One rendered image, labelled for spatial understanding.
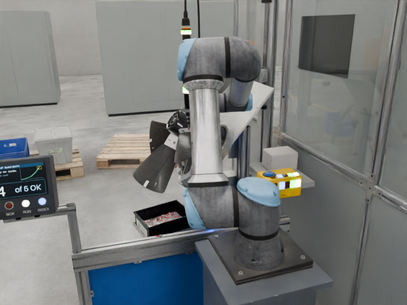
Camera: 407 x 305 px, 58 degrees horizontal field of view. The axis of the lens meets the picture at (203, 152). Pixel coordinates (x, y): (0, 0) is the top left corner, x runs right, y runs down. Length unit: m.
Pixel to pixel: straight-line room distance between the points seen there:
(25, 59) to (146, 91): 2.82
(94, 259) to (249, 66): 0.92
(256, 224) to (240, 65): 0.44
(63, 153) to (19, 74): 4.52
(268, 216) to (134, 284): 0.78
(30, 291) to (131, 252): 1.43
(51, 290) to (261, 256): 1.96
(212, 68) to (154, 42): 6.15
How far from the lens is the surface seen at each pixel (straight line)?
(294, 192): 1.57
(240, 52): 1.04
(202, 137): 1.00
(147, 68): 7.17
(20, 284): 2.94
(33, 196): 1.34
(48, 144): 4.46
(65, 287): 2.79
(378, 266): 1.84
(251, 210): 0.99
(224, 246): 1.17
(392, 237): 1.73
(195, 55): 1.03
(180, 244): 1.53
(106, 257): 1.51
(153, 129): 2.08
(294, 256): 1.14
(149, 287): 1.64
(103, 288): 1.61
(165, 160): 1.78
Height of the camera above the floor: 1.67
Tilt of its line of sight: 19 degrees down
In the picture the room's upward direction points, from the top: 1 degrees counter-clockwise
